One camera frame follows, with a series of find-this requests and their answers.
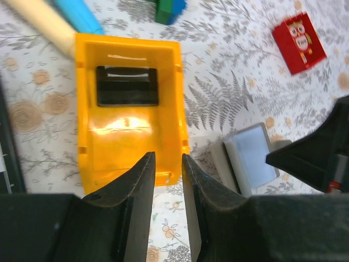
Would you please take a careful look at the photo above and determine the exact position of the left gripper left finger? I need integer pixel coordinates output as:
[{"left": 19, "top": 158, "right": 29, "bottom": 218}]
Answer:
[{"left": 1, "top": 152, "right": 155, "bottom": 261}]

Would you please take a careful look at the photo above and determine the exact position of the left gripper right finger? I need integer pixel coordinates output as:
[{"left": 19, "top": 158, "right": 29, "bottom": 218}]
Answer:
[{"left": 182, "top": 154, "right": 348, "bottom": 261}]

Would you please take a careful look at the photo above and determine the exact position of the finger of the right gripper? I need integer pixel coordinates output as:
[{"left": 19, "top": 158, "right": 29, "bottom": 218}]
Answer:
[{"left": 266, "top": 96, "right": 348, "bottom": 193}]

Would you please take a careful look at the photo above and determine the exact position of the grey card holder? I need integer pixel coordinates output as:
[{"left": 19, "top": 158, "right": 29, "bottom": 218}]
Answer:
[{"left": 210, "top": 123, "right": 292, "bottom": 197}]

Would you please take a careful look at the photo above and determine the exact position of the black card in bin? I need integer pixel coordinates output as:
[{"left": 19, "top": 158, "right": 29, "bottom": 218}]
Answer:
[{"left": 95, "top": 66, "right": 159, "bottom": 107}]

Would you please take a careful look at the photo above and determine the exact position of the black white chessboard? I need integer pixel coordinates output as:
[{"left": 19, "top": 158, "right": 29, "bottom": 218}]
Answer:
[{"left": 1, "top": 82, "right": 26, "bottom": 194}]

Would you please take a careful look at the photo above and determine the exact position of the red owl block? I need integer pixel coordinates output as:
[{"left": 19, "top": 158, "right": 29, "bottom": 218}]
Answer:
[{"left": 272, "top": 13, "right": 327, "bottom": 75}]

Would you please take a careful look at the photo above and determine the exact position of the yellow toy bin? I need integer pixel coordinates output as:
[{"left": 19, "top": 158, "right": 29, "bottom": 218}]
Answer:
[{"left": 75, "top": 33, "right": 190, "bottom": 194}]

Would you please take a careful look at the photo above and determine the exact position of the colourful block house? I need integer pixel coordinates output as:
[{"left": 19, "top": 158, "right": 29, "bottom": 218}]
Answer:
[{"left": 155, "top": 0, "right": 187, "bottom": 26}]

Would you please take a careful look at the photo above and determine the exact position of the cream wooden pin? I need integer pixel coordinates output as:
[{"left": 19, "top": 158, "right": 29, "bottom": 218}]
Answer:
[{"left": 6, "top": 0, "right": 76, "bottom": 58}]

